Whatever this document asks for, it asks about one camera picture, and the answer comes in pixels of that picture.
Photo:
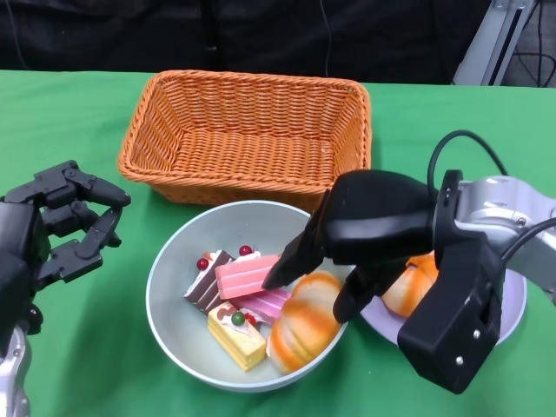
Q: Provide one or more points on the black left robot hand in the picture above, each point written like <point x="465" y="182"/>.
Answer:
<point x="21" y="243"/>

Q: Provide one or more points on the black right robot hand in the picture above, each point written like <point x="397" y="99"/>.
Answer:
<point x="382" y="217"/>

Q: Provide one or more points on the orange striped bread roll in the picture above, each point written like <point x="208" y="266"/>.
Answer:
<point x="412" y="286"/>
<point x="299" y="330"/>

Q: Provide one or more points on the pale green bowl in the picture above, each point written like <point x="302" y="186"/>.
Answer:
<point x="182" y="343"/>

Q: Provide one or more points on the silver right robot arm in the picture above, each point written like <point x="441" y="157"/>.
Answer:
<point x="512" y="204"/>

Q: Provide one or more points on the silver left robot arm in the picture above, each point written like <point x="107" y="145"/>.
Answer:
<point x="15" y="382"/>

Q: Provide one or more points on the magenta layered cake slice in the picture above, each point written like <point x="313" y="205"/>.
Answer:
<point x="269" y="304"/>

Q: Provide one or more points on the light pink cake slice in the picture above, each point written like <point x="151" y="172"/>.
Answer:
<point x="243" y="278"/>

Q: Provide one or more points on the lavender plate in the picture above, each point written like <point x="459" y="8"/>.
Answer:
<point x="514" y="304"/>

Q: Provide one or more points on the orange wicker basket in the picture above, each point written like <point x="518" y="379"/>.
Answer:
<point x="260" y="113"/>

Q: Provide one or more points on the brown chocolate cake slice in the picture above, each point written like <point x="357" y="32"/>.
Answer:
<point x="206" y="289"/>

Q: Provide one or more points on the yellow cake slice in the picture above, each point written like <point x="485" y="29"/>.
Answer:
<point x="239" y="347"/>

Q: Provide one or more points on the green tablecloth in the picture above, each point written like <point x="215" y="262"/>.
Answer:
<point x="434" y="130"/>

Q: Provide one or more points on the grey metal stand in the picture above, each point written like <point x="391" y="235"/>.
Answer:
<point x="499" y="43"/>

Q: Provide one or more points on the black backdrop cloth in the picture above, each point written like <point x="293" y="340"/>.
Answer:
<point x="130" y="35"/>

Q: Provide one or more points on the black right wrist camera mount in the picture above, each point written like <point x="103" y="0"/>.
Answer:
<point x="456" y="313"/>

